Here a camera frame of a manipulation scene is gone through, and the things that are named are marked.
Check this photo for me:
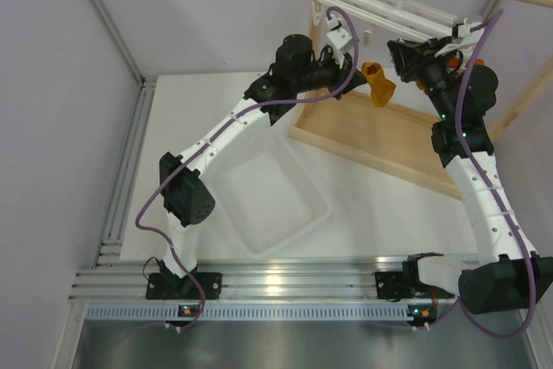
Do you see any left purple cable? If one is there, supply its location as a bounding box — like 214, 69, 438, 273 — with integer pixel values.
136, 6, 362, 331

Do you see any wooden hanging rack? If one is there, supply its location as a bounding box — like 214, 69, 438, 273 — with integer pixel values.
289, 0, 552, 199

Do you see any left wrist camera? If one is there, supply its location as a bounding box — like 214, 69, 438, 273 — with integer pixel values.
325, 16, 353, 60

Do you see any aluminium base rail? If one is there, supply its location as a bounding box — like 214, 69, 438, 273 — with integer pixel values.
71, 256, 489, 301

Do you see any purple cable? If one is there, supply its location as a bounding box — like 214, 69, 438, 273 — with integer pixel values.
371, 9, 539, 340
136, 6, 362, 331

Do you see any white clip hanger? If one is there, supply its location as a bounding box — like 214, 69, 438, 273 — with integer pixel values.
315, 0, 465, 42

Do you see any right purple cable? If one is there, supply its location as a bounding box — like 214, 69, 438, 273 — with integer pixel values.
371, 9, 539, 340

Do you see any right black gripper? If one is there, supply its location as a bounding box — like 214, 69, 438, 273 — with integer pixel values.
387, 36, 456, 121

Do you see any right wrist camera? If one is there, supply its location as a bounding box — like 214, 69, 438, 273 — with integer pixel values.
435, 18, 486, 57

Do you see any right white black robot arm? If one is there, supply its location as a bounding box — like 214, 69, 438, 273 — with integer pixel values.
387, 38, 552, 315

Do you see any aluminium corner frame post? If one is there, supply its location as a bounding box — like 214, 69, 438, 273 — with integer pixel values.
88, 0, 144, 86

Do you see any white plastic tray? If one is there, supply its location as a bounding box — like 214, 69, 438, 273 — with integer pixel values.
210, 130, 333, 259

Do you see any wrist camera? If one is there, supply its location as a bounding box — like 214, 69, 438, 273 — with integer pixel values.
435, 18, 486, 57
325, 16, 353, 60

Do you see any slotted grey cable duct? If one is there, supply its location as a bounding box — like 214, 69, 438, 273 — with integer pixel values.
86, 303, 414, 321

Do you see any yellow sock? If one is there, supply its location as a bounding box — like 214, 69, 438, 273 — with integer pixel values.
416, 80, 428, 93
361, 62, 397, 108

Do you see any orange sock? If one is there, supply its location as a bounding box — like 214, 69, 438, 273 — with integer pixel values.
448, 58, 485, 71

